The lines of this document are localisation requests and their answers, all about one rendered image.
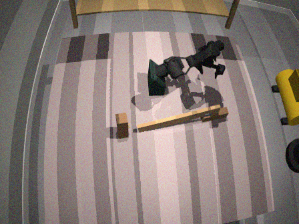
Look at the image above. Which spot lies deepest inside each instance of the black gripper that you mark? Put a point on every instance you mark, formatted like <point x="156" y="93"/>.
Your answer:
<point x="210" y="63"/>

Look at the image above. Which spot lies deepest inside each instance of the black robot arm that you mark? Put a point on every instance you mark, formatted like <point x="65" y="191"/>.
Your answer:
<point x="173" y="65"/>

